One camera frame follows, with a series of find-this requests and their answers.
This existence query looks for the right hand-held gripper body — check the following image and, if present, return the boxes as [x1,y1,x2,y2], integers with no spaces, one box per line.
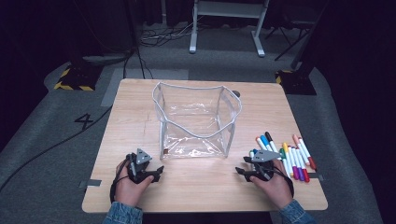
[249,149,282,183]

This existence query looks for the black cap white marker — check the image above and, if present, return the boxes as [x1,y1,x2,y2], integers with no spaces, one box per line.
[264,131,280,154]

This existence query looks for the black yellow striped stand base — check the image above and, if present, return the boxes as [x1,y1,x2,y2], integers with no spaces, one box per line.
[53,63,104,91]

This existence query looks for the dark stand column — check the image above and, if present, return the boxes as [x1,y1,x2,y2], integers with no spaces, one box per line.
[290,0,332,72]

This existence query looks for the orange cap white marker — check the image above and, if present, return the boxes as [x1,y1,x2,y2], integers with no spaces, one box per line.
[255,135,268,152]

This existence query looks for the black hanging cables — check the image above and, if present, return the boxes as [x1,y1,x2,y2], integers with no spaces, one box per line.
[122,46,154,80]

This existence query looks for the purple cap white marker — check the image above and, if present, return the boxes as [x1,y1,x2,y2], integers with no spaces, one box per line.
[291,147,305,182]

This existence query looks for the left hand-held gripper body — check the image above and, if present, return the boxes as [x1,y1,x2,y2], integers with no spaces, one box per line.
[125,147,155,185]

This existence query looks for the clear plastic zipper pouch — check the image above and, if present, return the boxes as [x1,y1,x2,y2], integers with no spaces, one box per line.
[151,81,243,161]

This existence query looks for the black folding stand legs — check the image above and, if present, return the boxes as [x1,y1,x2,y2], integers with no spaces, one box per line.
[264,22,312,62]

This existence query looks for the grey flat stand base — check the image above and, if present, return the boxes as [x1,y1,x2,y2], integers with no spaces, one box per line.
[81,50,135,67]

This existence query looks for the salmon cap white marker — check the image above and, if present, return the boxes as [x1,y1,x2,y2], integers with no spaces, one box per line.
[291,133,311,166]

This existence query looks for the black stand base yellow edge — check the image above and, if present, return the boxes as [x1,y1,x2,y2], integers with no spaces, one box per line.
[275,69,318,96]

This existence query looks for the white metal stand frame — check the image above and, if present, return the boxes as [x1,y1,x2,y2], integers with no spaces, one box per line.
[189,0,271,58]

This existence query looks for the left hand-held gripper black cable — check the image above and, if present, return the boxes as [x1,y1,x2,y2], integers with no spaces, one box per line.
[108,154,131,203]

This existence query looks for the person's right hand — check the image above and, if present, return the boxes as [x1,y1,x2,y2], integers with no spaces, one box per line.
[250,168,294,210]

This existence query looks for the yellow cap white marker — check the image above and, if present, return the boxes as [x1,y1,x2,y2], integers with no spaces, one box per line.
[281,142,294,180]

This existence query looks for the long black floor cable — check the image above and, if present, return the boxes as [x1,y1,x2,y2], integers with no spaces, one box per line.
[0,105,114,191]

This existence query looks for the red cap white marker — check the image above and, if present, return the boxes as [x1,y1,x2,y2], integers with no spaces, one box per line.
[295,148,311,184]
[298,136,318,171]

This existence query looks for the magenta cap white marker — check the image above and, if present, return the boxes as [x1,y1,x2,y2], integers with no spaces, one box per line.
[287,145,300,181]

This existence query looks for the tangle of floor cables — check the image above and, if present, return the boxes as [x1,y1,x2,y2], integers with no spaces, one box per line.
[139,18,204,48]

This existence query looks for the person's left hand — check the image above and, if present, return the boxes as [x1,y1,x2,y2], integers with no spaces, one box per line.
[114,160,155,208]

